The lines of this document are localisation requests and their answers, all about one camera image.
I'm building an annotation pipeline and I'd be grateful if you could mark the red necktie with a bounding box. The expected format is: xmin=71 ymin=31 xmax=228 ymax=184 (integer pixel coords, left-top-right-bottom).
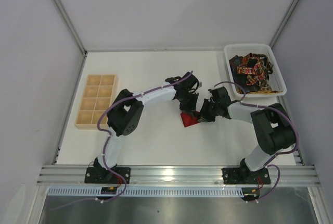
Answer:
xmin=180 ymin=111 xmax=200 ymax=128

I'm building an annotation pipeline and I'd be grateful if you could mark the wooden compartment box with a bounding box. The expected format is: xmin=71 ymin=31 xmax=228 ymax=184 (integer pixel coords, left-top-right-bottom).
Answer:
xmin=75 ymin=74 xmax=118 ymax=130

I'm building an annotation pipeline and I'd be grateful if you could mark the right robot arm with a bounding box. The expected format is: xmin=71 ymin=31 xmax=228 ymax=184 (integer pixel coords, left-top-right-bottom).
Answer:
xmin=198 ymin=86 xmax=299 ymax=183

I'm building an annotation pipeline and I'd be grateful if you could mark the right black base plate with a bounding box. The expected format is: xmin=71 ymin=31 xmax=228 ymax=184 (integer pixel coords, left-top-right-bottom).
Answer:
xmin=222 ymin=167 xmax=271 ymax=185

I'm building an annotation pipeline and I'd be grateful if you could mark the patterned dark ties pile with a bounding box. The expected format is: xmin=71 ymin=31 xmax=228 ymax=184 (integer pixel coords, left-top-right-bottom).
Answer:
xmin=229 ymin=53 xmax=280 ymax=94

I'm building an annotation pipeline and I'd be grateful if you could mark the white slotted cable duct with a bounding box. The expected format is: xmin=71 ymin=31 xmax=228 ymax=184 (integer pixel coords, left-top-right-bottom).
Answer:
xmin=47 ymin=186 xmax=244 ymax=197

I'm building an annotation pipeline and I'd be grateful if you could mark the white plastic basket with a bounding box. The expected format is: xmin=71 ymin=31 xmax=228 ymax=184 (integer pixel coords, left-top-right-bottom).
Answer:
xmin=224 ymin=43 xmax=287 ymax=98

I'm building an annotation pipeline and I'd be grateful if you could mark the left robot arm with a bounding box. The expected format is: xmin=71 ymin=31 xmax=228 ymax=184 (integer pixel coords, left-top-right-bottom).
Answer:
xmin=93 ymin=72 xmax=201 ymax=181

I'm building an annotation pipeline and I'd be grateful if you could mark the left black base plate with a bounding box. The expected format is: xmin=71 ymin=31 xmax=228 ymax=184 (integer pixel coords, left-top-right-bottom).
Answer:
xmin=84 ymin=165 xmax=132 ymax=201

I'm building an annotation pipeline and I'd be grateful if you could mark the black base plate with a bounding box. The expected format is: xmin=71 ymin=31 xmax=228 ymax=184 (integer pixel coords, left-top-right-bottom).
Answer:
xmin=222 ymin=167 xmax=271 ymax=185
xmin=84 ymin=165 xmax=132 ymax=201

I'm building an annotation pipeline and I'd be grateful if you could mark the aluminium mounting rail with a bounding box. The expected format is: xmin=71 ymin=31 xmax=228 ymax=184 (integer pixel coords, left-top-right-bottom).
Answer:
xmin=37 ymin=165 xmax=321 ymax=187

